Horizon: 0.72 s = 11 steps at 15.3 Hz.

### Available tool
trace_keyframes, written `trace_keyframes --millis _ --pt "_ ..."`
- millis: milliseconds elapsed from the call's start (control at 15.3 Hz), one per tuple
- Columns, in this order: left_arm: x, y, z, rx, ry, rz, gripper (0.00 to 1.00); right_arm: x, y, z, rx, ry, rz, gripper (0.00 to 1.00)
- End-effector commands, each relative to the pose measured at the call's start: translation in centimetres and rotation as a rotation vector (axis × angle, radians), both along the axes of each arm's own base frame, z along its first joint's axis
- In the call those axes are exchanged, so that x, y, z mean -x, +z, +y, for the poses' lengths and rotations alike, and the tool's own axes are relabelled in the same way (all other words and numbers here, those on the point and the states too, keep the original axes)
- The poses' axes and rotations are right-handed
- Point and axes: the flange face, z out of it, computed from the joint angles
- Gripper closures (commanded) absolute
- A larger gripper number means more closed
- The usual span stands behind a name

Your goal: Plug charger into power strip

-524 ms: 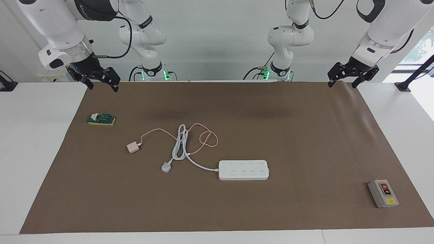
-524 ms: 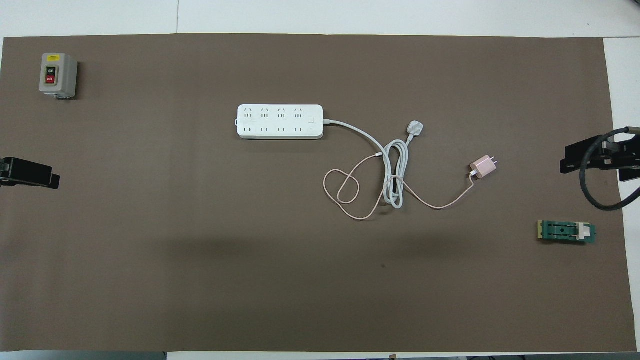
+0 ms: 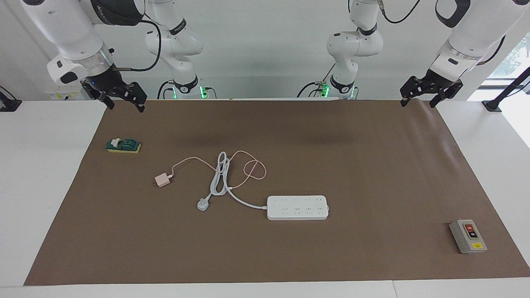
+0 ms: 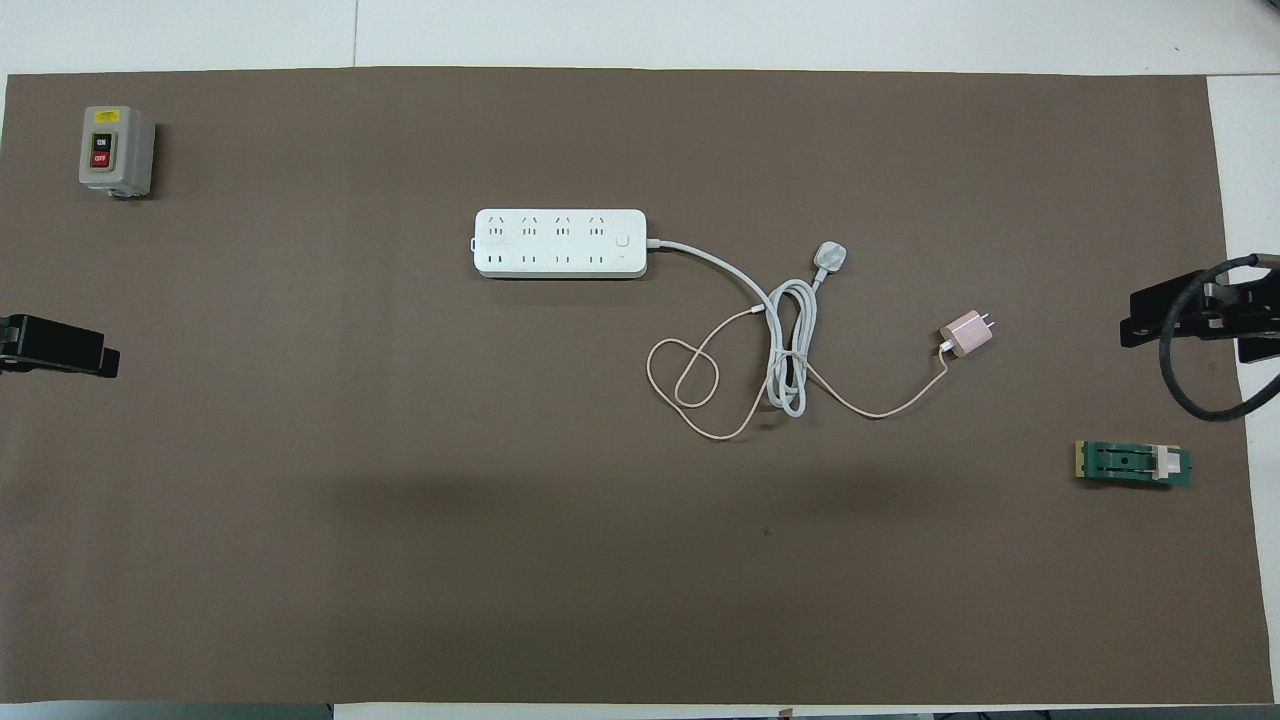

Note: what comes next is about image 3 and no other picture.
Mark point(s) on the grey on-off switch box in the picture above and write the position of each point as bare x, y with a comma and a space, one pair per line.
466, 240

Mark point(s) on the window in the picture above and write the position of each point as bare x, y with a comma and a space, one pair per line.
515, 58

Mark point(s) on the green knife switch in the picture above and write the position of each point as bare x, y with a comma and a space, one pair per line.
126, 145

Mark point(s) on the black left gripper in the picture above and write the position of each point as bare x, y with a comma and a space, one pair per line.
437, 82

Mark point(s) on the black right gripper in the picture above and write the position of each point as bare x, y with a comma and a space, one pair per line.
105, 82

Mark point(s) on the white wall socket panel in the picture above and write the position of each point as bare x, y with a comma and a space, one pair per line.
62, 96

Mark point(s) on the brown table mat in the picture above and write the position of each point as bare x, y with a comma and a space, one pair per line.
331, 248

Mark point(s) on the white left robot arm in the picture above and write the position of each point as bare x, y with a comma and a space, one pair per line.
472, 37

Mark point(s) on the white power strip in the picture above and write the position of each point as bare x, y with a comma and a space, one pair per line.
298, 207

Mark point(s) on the pink charger adapter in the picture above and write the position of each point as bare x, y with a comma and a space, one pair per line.
162, 180

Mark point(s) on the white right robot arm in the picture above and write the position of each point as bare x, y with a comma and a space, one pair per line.
70, 33

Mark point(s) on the black table clamp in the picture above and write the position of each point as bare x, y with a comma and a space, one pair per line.
8, 103

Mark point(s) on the black clamp stand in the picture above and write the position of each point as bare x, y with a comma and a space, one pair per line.
507, 89

